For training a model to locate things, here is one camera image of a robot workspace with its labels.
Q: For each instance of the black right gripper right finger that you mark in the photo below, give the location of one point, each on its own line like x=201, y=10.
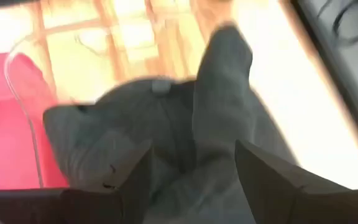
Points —
x=275, y=193

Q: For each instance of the grey baseball cap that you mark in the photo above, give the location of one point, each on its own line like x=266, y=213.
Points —
x=166, y=133

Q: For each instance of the pink translucent plastic bin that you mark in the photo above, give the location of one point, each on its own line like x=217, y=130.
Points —
x=2, y=130

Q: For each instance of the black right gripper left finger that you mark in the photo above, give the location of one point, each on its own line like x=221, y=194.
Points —
x=73, y=207

